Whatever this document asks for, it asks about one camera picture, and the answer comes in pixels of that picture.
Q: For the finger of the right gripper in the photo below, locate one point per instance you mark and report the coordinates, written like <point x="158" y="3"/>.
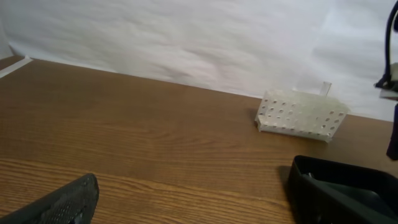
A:
<point x="393" y="133"/>

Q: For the clear test tube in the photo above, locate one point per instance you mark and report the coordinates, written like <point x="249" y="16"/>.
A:
<point x="325" y="88"/>

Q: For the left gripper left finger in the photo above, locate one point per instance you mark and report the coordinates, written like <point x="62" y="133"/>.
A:
<point x="56" y="205"/>

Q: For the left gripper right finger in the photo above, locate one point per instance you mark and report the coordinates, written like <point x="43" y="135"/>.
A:
<point x="326" y="208"/>

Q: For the black tray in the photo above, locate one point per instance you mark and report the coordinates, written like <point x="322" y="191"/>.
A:
<point x="342" y="169"/>

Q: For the white test tube rack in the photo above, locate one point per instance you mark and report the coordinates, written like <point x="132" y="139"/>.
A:
<point x="298" y="115"/>

